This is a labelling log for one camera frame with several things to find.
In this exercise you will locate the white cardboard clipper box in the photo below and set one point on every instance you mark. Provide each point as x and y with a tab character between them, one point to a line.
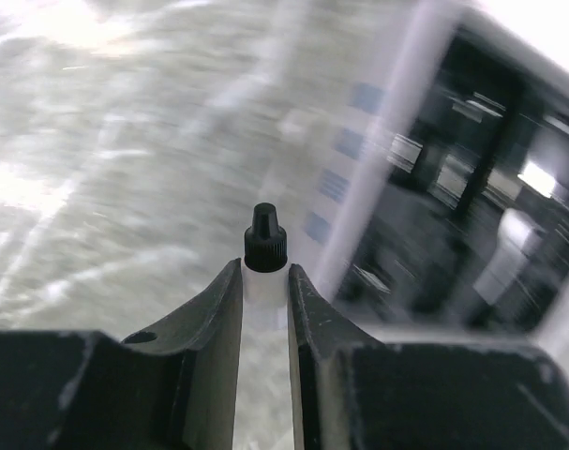
435	204

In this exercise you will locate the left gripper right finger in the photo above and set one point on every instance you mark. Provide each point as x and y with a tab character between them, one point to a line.
317	335

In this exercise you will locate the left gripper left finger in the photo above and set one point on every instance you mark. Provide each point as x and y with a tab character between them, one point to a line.
202	339

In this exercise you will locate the small oil bottle black cap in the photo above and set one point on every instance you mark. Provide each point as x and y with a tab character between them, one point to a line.
265	270

